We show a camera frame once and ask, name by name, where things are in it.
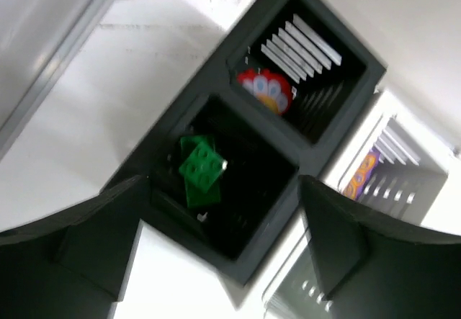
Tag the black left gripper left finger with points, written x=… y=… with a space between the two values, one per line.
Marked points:
x=72 y=264

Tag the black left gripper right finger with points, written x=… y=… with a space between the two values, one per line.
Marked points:
x=372 y=265

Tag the purple patterned lego piece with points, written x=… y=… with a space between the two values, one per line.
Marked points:
x=362 y=175

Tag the green lego brick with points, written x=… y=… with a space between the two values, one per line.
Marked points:
x=195 y=196

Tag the red flower lego piece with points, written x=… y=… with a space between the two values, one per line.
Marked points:
x=273 y=90

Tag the small green lego block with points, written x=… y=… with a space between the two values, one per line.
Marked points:
x=204 y=166

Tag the white slotted container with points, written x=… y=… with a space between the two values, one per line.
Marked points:
x=407 y=184

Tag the black slotted container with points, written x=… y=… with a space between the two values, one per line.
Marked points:
x=332 y=76

